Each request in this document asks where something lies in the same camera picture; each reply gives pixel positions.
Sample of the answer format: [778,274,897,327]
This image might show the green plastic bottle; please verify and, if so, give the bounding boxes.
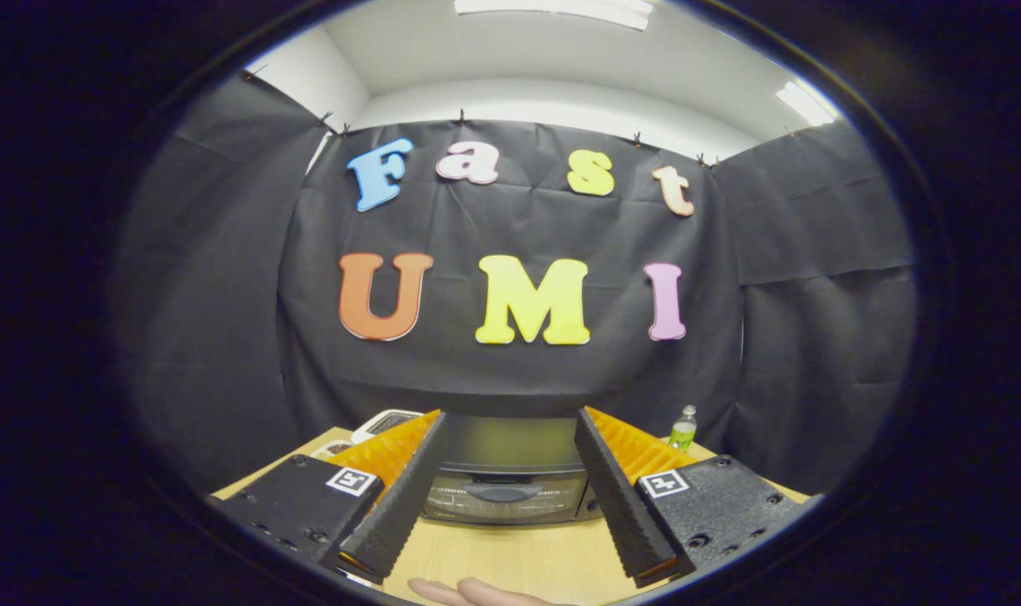
[668,405,699,454]

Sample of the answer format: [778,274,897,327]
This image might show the white power strip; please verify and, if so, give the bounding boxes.
[350,409,424,445]

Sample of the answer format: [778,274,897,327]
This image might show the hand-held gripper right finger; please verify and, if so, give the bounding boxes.
[573,406,814,589]

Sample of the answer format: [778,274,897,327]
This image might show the long ceiling light panel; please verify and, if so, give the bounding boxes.
[454,0,654,31]

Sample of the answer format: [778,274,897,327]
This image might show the small ceiling light panel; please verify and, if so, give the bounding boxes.
[775,80,839,127]

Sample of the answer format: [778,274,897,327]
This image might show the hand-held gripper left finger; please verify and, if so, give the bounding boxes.
[211,410,449,585]

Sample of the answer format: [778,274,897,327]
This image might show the black toaster oven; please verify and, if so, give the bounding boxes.
[422,414,604,527]

